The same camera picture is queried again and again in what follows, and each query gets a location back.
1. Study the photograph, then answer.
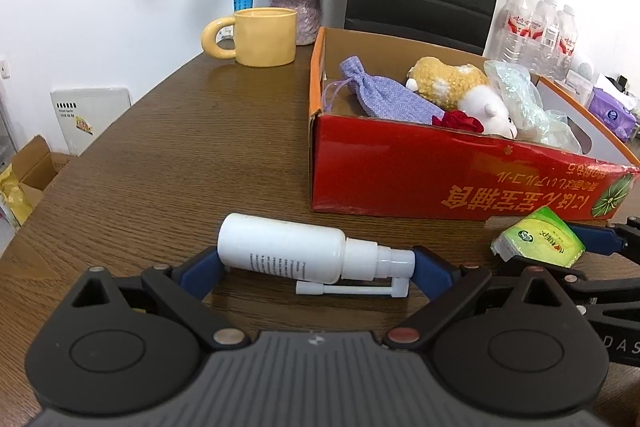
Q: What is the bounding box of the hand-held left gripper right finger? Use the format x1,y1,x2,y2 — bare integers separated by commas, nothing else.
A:
382,246,583,353

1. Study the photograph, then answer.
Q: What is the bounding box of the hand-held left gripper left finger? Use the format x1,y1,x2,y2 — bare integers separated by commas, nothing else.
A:
70,246,251,353

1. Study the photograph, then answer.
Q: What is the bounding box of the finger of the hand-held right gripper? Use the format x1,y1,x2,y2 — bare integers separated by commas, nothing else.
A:
570,214,640,265
497,254,640,310

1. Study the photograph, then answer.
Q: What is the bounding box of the green tissue packet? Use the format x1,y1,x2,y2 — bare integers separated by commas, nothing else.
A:
490,205,586,268

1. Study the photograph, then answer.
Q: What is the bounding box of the white spray bottle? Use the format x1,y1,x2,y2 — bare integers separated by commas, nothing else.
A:
216,213,417,298

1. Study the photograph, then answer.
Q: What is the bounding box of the red cardboard box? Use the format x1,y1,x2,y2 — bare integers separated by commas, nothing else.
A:
307,26,640,223

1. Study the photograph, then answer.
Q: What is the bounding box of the artificial rose ornament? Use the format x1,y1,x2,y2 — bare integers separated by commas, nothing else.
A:
431,109,485,134

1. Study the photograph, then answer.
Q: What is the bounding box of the clear plastic bag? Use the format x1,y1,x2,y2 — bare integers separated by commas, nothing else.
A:
482,59,583,154

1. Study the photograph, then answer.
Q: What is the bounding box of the purple drawstring pouch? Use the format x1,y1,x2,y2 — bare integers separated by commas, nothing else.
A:
324,55,446,125

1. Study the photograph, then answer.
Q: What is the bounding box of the orange and white plush toy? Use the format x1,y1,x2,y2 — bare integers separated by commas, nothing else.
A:
405,57,519,139

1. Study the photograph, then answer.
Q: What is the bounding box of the purple tissue pack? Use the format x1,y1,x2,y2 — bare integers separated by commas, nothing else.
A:
587,74,640,140

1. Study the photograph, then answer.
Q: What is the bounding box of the brown wooden desk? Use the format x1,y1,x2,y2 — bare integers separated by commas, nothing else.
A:
0,38,640,427

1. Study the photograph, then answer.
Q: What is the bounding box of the white panel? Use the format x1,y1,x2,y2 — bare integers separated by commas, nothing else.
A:
50,87,133,156

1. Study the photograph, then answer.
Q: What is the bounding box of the brown cardboard carton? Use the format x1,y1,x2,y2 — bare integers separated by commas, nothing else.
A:
10,134,71,208

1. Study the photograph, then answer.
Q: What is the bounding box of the clear water bottle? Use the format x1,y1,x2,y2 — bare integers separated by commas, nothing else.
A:
498,0,533,66
555,4,578,80
529,0,559,78

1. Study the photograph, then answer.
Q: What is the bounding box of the yellow plastic bag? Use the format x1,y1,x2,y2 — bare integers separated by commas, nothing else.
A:
0,164,36,228

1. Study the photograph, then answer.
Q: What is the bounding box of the yellow ceramic mug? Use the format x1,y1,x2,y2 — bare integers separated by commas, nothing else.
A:
201,7,299,68

